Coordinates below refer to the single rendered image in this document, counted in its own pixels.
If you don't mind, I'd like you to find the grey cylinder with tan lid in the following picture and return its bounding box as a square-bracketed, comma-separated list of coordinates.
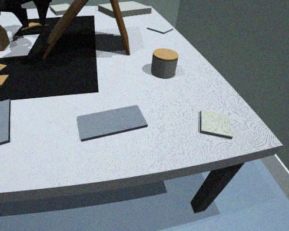
[151, 48, 179, 79]

